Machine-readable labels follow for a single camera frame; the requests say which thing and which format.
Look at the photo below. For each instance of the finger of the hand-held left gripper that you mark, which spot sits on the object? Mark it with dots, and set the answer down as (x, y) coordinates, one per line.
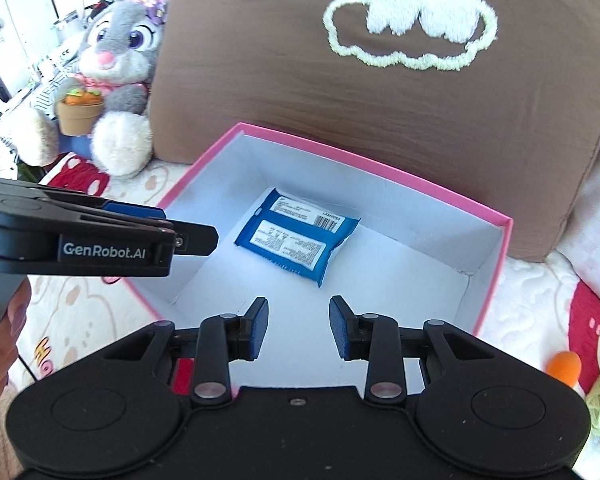
(195, 239)
(130, 211)

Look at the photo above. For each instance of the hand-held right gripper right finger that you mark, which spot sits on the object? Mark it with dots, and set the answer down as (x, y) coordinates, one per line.
(338, 327)

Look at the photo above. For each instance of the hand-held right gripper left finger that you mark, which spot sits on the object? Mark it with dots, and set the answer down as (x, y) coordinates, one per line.
(260, 327)

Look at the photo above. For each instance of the pink cardboard box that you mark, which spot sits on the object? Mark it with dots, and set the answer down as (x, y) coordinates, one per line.
(405, 240)

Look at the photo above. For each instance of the person's left hand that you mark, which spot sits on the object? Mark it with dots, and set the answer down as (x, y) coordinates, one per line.
(0, 370)

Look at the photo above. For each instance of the blue wet wipes packet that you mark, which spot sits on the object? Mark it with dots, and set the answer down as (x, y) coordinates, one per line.
(300, 240)

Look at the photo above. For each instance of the grey rabbit plush toy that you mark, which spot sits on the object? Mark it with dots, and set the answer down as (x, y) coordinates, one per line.
(125, 40)

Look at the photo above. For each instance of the brown embroidered pillow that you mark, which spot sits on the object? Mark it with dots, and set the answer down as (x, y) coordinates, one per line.
(280, 75)

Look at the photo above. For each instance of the metal pot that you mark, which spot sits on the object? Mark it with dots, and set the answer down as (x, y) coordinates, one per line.
(69, 27)

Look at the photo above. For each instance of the white cabinet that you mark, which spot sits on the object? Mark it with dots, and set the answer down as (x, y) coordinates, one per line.
(15, 15)

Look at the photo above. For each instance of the orange plush toy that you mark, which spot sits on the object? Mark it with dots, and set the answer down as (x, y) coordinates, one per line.
(565, 367)

